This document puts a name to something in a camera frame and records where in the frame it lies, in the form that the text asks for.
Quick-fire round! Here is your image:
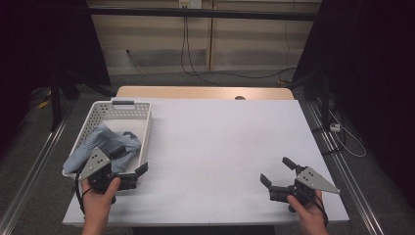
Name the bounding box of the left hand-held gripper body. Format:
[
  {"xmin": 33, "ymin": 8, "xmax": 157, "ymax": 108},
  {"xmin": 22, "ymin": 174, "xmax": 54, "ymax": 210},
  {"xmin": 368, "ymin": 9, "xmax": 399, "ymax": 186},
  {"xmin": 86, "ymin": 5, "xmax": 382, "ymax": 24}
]
[{"xmin": 78, "ymin": 147, "xmax": 138, "ymax": 194}]

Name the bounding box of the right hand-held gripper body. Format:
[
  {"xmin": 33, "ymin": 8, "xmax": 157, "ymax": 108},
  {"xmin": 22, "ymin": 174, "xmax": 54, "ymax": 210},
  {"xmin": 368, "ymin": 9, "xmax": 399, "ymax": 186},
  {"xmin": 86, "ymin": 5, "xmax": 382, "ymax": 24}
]
[{"xmin": 269, "ymin": 165, "xmax": 342, "ymax": 207}]

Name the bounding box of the light blue tank top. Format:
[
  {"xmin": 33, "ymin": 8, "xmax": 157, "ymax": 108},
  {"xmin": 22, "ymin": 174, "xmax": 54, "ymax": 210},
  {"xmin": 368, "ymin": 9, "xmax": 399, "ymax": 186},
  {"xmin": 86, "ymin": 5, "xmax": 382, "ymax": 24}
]
[{"xmin": 63, "ymin": 123, "xmax": 143, "ymax": 175}]

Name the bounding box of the white perforated plastic basket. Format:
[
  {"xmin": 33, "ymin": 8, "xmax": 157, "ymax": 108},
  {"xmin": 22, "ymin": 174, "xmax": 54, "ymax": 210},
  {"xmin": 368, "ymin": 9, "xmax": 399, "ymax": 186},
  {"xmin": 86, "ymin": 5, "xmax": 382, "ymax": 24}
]
[{"xmin": 62, "ymin": 100, "xmax": 153, "ymax": 194}]

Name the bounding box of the person's right hand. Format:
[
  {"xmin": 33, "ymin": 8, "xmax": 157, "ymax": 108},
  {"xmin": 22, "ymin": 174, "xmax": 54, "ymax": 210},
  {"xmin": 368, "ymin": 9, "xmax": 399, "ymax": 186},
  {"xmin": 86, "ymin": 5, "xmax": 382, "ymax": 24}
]
[{"xmin": 287, "ymin": 190, "xmax": 328, "ymax": 227}]

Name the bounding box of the person's left hand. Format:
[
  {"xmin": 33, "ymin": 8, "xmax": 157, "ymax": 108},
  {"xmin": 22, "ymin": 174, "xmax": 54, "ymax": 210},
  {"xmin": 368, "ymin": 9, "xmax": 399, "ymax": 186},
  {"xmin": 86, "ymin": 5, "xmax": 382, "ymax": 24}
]
[{"xmin": 80, "ymin": 176, "xmax": 122, "ymax": 216}]

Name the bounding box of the white table cover sheet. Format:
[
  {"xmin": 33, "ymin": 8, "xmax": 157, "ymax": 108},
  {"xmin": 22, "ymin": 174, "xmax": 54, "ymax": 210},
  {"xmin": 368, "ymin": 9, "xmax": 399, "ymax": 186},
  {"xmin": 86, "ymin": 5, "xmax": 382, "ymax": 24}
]
[{"xmin": 62, "ymin": 97, "xmax": 350, "ymax": 227}]

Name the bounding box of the black metal stand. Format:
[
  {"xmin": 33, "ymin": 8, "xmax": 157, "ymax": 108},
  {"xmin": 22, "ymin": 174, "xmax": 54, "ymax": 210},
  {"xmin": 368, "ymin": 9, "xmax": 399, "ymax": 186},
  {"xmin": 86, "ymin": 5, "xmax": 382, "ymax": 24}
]
[
  {"xmin": 287, "ymin": 70, "xmax": 332, "ymax": 131},
  {"xmin": 48, "ymin": 70, "xmax": 115, "ymax": 132}
]

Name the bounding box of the thin dark rod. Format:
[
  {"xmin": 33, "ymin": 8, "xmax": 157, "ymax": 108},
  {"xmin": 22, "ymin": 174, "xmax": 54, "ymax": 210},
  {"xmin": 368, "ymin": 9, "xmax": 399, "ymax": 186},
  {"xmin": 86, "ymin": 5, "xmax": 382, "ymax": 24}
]
[{"xmin": 125, "ymin": 49, "xmax": 145, "ymax": 75}]

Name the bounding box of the black curtain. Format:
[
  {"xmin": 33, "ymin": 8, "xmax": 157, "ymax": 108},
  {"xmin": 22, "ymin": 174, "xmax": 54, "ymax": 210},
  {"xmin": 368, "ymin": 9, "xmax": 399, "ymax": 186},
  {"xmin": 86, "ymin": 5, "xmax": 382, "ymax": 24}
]
[
  {"xmin": 292, "ymin": 0, "xmax": 415, "ymax": 210},
  {"xmin": 0, "ymin": 0, "xmax": 112, "ymax": 155}
]

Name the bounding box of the black horizontal bar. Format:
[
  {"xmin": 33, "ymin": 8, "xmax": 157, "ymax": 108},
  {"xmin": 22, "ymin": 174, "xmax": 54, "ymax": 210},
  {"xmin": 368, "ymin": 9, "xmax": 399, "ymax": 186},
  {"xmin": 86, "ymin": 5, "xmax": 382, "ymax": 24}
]
[{"xmin": 87, "ymin": 7, "xmax": 322, "ymax": 23}]

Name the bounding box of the metal floor rail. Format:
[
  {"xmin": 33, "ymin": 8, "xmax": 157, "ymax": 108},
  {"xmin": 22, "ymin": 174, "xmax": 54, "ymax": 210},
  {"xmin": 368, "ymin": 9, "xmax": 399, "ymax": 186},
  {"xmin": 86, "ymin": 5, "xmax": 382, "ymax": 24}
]
[
  {"xmin": 0, "ymin": 107, "xmax": 76, "ymax": 235},
  {"xmin": 304, "ymin": 100, "xmax": 381, "ymax": 235}
]

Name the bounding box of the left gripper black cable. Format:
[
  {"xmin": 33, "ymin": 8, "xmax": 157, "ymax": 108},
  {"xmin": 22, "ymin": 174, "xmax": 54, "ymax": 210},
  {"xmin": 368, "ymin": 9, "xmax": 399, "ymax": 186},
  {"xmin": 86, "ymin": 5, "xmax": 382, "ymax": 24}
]
[{"xmin": 74, "ymin": 166, "xmax": 93, "ymax": 215}]

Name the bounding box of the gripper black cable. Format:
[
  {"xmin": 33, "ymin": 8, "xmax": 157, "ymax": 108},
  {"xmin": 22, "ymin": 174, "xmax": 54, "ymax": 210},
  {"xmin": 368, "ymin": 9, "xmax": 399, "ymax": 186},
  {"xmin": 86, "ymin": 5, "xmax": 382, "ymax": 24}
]
[
  {"xmin": 301, "ymin": 187, "xmax": 330, "ymax": 228},
  {"xmin": 74, "ymin": 166, "xmax": 93, "ymax": 215}
]

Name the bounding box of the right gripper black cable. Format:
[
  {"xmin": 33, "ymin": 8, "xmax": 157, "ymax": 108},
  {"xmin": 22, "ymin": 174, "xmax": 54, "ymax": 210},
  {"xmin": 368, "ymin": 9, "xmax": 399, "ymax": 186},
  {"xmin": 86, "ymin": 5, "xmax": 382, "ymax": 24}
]
[{"xmin": 301, "ymin": 187, "xmax": 330, "ymax": 228}]

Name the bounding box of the white floor cable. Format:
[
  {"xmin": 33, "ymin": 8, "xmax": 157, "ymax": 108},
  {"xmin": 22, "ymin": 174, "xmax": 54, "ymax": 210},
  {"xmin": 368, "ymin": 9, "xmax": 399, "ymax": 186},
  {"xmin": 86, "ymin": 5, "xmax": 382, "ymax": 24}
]
[{"xmin": 327, "ymin": 109, "xmax": 367, "ymax": 159}]

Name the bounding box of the black hanging wall cable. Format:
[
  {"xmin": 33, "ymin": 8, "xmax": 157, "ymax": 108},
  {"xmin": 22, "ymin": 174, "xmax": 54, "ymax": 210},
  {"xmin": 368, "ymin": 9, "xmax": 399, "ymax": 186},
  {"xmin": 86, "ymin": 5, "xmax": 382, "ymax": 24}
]
[
  {"xmin": 184, "ymin": 15, "xmax": 298, "ymax": 80},
  {"xmin": 180, "ymin": 15, "xmax": 224, "ymax": 88}
]

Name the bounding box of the thin dark wall cable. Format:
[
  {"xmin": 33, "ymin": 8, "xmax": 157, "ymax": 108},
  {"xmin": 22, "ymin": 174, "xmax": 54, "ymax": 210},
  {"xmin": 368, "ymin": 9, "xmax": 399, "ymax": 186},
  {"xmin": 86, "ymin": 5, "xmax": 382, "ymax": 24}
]
[{"xmin": 284, "ymin": 0, "xmax": 292, "ymax": 82}]

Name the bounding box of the white wall outlet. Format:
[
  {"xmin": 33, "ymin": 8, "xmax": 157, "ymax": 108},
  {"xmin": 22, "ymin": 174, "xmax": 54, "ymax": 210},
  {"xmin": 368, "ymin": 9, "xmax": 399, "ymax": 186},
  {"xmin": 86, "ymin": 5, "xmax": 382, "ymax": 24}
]
[{"xmin": 178, "ymin": 0, "xmax": 204, "ymax": 10}]

